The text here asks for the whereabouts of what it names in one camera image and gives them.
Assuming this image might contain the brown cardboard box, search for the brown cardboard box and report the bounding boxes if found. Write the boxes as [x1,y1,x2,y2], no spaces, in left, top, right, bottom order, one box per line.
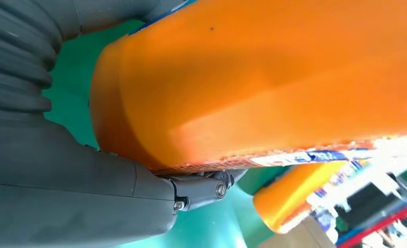
[258,215,338,248]

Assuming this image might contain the black carrying case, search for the black carrying case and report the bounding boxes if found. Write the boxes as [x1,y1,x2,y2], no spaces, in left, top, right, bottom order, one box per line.
[335,181,401,220]

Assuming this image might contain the red metal beam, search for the red metal beam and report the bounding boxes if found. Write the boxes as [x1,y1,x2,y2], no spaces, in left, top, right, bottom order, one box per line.
[337,201,407,248]

